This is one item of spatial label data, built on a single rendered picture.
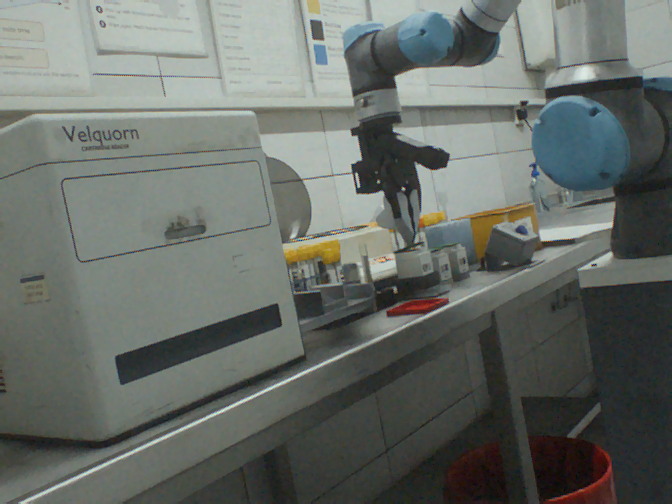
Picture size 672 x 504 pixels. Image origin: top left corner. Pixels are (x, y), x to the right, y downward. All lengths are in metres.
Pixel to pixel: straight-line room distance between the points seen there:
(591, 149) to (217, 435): 0.53
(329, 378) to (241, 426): 0.14
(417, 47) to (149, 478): 0.71
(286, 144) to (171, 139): 1.11
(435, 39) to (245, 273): 0.49
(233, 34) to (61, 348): 1.22
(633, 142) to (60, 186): 0.63
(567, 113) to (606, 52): 0.08
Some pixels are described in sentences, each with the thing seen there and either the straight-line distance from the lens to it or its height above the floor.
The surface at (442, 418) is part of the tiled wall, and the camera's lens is 2.33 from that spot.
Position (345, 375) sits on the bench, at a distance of 0.85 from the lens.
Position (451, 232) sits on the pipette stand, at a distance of 1.39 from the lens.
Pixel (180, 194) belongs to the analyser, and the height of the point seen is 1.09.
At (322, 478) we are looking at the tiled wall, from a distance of 1.88.
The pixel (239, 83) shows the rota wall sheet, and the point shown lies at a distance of 1.77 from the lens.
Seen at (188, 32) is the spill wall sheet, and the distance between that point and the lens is 1.72.
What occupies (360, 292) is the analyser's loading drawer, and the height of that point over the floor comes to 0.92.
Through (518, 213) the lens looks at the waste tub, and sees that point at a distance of 1.52.
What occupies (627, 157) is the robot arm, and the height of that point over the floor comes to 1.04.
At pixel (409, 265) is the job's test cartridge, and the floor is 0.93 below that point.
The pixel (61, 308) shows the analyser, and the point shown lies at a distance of 0.69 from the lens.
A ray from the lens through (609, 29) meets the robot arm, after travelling 0.93.
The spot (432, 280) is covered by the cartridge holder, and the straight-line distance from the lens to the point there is 1.19.
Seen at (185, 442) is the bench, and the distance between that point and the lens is 0.69.
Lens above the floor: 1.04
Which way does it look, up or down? 3 degrees down
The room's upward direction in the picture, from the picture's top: 11 degrees counter-clockwise
